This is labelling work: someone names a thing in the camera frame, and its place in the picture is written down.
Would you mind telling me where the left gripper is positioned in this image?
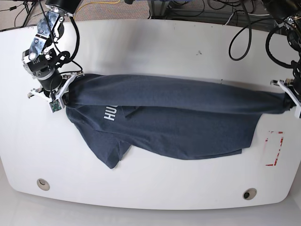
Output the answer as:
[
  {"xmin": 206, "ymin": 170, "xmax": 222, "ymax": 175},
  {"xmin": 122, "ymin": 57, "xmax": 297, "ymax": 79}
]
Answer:
[{"xmin": 284, "ymin": 77, "xmax": 301, "ymax": 111}]

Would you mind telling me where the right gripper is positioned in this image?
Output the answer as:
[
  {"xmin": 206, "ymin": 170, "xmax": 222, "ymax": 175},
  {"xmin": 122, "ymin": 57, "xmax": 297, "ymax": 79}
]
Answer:
[{"xmin": 37, "ymin": 73, "xmax": 70, "ymax": 106}]

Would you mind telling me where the dark blue t-shirt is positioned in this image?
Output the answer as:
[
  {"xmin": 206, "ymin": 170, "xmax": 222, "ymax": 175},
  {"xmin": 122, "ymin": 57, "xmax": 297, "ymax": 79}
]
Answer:
[{"xmin": 66, "ymin": 74, "xmax": 287, "ymax": 169}]

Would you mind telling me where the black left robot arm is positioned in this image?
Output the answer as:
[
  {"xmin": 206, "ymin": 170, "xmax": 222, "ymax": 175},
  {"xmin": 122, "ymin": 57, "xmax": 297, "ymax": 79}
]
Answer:
[{"xmin": 261, "ymin": 0, "xmax": 301, "ymax": 100}]

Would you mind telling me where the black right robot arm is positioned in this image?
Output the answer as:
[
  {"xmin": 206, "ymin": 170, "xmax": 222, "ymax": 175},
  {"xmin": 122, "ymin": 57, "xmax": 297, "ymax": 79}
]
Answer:
[{"xmin": 22, "ymin": 0, "xmax": 83, "ymax": 112}]

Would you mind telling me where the red tape rectangle marking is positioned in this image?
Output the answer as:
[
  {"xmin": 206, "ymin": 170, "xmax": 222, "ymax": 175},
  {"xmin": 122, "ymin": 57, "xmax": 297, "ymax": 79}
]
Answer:
[{"xmin": 263, "ymin": 131, "xmax": 284, "ymax": 166}]

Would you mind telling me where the black tripod leg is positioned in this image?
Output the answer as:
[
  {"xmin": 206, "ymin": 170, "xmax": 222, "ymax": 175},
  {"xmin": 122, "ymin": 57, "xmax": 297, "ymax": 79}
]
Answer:
[{"xmin": 22, "ymin": 0, "xmax": 38, "ymax": 27}]

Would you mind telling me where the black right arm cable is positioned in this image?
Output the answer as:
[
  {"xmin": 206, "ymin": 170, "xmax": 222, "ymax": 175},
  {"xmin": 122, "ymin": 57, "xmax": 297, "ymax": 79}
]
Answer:
[{"xmin": 37, "ymin": 0, "xmax": 84, "ymax": 99}]

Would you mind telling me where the left table cable grommet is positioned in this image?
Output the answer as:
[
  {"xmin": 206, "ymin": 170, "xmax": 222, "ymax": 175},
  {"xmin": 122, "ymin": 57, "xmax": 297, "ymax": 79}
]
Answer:
[{"xmin": 37, "ymin": 178, "xmax": 50, "ymax": 191}]

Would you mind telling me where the table cable grommet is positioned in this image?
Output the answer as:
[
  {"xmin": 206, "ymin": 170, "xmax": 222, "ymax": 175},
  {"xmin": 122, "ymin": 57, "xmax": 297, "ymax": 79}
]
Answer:
[
  {"xmin": 37, "ymin": 178, "xmax": 50, "ymax": 191},
  {"xmin": 243, "ymin": 188, "xmax": 257, "ymax": 200}
]

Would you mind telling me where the right table cable grommet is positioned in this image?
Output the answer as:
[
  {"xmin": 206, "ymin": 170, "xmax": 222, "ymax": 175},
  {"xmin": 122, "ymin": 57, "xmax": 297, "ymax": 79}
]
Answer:
[{"xmin": 243, "ymin": 188, "xmax": 257, "ymax": 200}]

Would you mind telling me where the yellow cable on floor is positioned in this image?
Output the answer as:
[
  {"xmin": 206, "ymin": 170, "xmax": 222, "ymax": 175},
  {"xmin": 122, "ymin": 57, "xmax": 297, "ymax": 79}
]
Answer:
[{"xmin": 77, "ymin": 0, "xmax": 122, "ymax": 12}]

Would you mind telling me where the aluminium frame stand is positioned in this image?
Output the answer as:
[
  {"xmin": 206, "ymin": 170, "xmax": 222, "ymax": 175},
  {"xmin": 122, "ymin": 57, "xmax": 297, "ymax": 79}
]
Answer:
[{"xmin": 147, "ymin": 0, "xmax": 170, "ymax": 17}]

